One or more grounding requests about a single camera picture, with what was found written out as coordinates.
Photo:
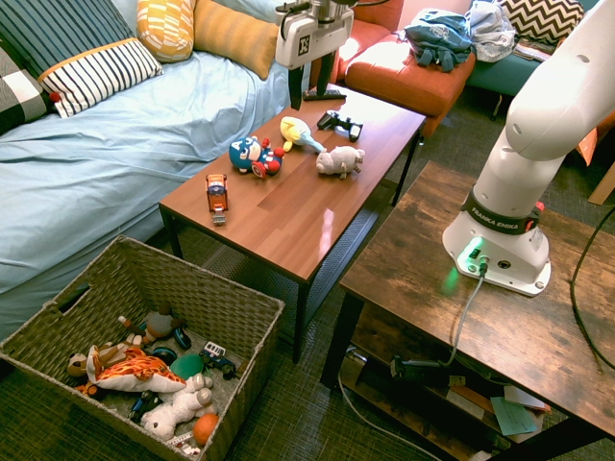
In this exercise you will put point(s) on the grey plush pig toy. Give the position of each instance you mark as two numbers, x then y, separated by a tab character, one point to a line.
340	160

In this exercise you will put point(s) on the teal paper sheet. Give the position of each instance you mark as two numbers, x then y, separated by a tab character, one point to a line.
514	415

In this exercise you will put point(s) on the green round toy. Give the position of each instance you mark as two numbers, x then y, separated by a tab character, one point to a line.
186	365

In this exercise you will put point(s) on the black white checkered pillow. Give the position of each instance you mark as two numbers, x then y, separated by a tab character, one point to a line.
19	93

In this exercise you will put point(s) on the navy white striped pillow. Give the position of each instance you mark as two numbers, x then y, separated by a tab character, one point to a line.
98	76

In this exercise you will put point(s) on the Captain America plush toy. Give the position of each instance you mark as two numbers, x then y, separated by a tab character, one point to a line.
254	156

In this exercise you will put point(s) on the black remote control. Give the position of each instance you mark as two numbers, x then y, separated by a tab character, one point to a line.
331	94

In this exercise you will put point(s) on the white grey clothing pile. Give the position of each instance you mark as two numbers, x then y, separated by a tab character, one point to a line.
490	29

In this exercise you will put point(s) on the orange toy tow truck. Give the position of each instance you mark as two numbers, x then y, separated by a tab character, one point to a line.
216	195

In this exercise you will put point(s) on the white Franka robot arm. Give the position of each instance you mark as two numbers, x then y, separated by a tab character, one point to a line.
538	115

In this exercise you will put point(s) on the black game controller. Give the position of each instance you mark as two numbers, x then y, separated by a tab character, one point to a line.
340	123

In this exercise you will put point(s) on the light blue covered sofa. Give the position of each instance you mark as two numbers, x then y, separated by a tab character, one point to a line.
115	144

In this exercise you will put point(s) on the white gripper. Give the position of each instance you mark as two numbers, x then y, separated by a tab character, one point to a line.
312	36

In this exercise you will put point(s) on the orange ball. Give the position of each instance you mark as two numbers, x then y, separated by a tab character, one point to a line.
205	429

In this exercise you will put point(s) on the orange ottoman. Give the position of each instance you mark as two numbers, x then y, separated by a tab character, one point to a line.
408	72

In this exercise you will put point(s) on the rustic dark wood table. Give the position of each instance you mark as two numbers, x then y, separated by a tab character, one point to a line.
480	326

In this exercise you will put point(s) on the red-brown wooden coffee table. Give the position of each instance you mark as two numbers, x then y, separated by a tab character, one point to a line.
307	192

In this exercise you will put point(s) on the woven wicker basket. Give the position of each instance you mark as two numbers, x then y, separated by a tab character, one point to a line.
202	298

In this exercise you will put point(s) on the blue toy car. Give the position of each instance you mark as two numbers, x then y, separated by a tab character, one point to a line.
143	403

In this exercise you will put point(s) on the blue white toy jeep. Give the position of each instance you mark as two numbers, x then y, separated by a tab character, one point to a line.
217	357

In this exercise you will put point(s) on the black white chevron pillow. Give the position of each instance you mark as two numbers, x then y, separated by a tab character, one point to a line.
543	16

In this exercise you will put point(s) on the brown plush doll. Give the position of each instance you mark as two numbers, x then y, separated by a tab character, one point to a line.
156	326

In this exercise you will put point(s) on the dark teal striped cushion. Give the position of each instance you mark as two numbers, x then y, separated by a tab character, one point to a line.
62	31

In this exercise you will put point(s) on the blue clothing pile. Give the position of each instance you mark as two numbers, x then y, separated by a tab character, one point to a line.
439	38

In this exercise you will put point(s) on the yellow and blue plush toy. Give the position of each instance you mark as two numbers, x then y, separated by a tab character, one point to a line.
297	133

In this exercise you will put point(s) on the yellow patterned pillow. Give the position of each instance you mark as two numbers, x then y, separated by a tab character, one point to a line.
164	28

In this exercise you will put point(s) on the black power adapter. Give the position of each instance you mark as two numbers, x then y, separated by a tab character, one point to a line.
415	372

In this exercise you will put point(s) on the orange flame plush toy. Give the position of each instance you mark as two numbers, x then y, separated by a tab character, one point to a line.
137	372

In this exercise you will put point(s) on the white plush animal toy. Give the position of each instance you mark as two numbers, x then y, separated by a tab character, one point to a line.
180	405

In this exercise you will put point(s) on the mustard yellow pillow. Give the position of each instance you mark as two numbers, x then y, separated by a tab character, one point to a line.
235	36

